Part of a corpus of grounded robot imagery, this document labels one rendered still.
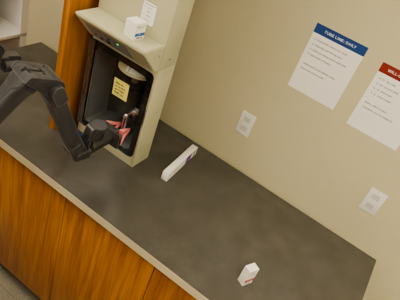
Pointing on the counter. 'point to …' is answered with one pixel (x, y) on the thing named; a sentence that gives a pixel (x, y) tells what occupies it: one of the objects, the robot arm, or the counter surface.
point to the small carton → (134, 28)
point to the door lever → (127, 118)
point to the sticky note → (120, 89)
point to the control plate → (109, 40)
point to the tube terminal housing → (146, 130)
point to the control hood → (146, 53)
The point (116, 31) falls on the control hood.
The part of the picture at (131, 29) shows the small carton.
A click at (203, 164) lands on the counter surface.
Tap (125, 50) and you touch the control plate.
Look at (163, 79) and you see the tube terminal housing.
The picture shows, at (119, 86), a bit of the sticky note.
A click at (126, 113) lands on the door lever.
